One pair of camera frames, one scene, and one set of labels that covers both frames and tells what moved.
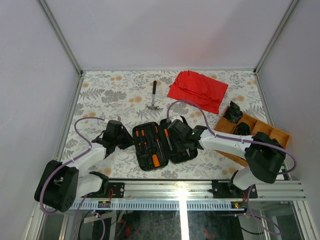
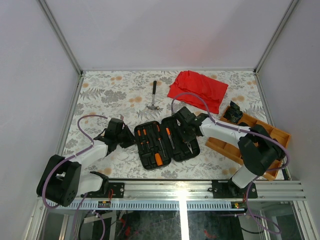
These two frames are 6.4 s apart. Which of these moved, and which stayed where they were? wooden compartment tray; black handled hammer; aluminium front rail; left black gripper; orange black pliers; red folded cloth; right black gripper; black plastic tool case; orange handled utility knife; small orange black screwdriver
Moved: small orange black screwdriver; orange black pliers; orange handled utility knife; right black gripper
Stayed: black plastic tool case; red folded cloth; wooden compartment tray; left black gripper; black handled hammer; aluminium front rail
